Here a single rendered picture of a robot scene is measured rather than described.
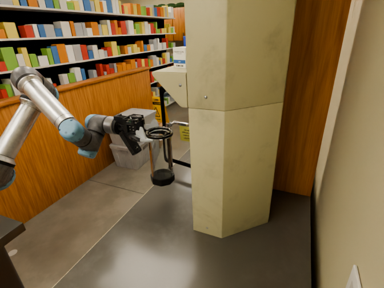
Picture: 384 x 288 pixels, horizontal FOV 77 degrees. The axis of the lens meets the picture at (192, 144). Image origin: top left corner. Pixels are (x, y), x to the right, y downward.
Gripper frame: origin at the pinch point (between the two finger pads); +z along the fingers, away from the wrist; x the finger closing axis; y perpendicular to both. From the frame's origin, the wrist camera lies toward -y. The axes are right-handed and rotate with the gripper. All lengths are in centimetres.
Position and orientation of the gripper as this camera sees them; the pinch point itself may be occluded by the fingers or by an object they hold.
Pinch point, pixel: (158, 136)
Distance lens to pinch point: 96.6
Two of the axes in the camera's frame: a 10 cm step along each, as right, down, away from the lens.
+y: -0.3, -9.1, -4.2
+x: 4.0, -3.9, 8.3
